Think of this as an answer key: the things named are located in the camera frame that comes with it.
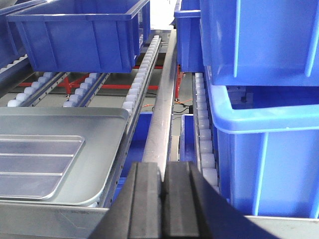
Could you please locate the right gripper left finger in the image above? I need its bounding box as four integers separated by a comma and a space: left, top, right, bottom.
89, 162, 161, 239

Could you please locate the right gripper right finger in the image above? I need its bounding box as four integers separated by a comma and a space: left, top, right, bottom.
162, 162, 272, 239

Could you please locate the large grey tray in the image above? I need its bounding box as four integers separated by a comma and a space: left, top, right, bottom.
0, 107, 128, 206

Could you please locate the blue bin stack right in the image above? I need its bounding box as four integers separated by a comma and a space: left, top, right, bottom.
200, 0, 319, 219

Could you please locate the far right roller track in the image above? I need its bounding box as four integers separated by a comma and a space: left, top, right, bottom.
192, 73, 219, 192

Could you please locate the blue bin below right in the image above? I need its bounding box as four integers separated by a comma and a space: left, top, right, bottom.
179, 114, 196, 163

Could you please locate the blue bin below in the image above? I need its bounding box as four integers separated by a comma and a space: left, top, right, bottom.
114, 112, 153, 200
179, 114, 196, 163

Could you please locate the blue bin below centre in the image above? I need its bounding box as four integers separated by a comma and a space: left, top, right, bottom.
114, 112, 153, 200

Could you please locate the right white roller track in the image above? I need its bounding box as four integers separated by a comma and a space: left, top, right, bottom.
95, 35, 161, 208

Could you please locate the white roller track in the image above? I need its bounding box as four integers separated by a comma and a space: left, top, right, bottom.
63, 73, 111, 108
95, 35, 161, 208
7, 72, 70, 107

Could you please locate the centre white roller track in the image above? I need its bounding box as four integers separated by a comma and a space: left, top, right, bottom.
63, 73, 111, 108

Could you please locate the left white roller track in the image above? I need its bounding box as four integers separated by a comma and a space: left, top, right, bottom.
7, 72, 70, 107

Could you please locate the blue bin back centre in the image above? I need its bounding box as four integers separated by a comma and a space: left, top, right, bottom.
7, 0, 151, 73

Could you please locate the far left roller track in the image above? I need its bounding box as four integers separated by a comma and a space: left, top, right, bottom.
0, 54, 27, 73

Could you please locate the blue bin upper left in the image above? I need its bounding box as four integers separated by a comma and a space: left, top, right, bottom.
0, 0, 45, 68

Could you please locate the right steel divider rail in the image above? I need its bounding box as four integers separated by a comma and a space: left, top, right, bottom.
142, 29, 178, 175

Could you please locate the front steel shelf rail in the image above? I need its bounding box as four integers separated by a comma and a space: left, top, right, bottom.
0, 203, 319, 239

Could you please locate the red metal floor frame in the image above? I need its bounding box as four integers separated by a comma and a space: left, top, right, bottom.
18, 66, 185, 98

